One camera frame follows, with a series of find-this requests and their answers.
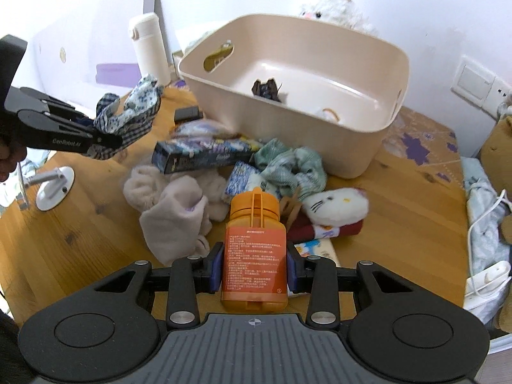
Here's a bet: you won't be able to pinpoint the beige fluffy cloth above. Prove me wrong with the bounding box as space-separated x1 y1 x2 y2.
123 165 228 267

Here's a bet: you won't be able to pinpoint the blue and white tissue pack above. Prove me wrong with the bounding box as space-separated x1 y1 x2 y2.
224 161 273 204

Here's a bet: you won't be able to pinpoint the small black box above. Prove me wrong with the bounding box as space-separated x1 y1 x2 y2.
173 106 203 124

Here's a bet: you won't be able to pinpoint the white cable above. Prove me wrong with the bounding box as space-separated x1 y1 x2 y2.
466 190 512 289

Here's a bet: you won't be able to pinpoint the white wall switch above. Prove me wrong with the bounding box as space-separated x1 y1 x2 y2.
451 55 498 108

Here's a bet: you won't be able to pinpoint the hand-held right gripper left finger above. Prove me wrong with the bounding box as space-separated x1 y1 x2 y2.
95 242 225 327

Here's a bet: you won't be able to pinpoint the wooden desktop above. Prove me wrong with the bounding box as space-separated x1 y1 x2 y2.
0 82 468 329

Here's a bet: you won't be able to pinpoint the brown mat with purple flowers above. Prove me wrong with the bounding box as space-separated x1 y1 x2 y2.
382 106 459 180

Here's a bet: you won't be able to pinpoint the white thermos bottle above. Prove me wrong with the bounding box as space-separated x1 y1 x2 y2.
128 13 172 85

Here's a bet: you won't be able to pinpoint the white fluffy plush toy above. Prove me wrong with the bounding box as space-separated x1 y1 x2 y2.
298 0 379 36

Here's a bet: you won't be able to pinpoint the brown plush toy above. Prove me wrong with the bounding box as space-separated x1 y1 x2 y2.
479 115 512 244

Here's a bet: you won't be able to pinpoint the white cat plush toy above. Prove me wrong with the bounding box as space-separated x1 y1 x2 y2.
301 187 369 227

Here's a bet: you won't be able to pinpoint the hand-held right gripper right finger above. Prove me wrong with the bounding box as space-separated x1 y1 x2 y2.
286 245 417 327

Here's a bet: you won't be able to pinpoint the person's left hand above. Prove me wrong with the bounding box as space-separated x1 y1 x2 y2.
0 134 27 182

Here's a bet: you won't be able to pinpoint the dark patterned toothpaste box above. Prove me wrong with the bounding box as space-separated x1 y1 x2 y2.
152 136 265 174

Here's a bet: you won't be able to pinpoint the beige plastic storage bin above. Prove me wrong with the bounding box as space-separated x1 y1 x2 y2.
177 14 411 179

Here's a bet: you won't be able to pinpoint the light blue patterned cloth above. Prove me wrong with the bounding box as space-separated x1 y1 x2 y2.
462 158 512 324

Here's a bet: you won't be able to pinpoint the green knitted cloth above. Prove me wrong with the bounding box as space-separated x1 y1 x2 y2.
252 138 328 203

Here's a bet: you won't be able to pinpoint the dark crumpled wrapper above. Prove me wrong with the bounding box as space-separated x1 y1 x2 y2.
251 77 283 102

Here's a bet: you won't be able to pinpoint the blue checkered cloth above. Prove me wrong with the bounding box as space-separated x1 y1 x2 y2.
86 74 164 160

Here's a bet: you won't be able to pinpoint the wooden clothes pegs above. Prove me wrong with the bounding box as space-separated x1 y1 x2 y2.
278 192 302 228

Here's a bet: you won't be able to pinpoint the white wall socket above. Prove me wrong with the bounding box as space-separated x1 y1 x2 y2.
486 76 512 118

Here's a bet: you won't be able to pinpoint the white round-base stand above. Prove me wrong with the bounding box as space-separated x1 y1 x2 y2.
22 167 76 212

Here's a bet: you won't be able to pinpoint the colourful cartoon packet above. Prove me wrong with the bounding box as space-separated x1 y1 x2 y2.
294 238 340 267

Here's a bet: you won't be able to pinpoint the white power adapter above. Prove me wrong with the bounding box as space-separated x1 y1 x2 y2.
466 262 512 308

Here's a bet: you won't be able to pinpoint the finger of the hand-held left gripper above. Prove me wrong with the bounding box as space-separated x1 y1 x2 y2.
24 87 93 127
40 117 123 155

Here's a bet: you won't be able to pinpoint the orange pill bottle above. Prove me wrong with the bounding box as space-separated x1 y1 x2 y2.
221 187 289 313

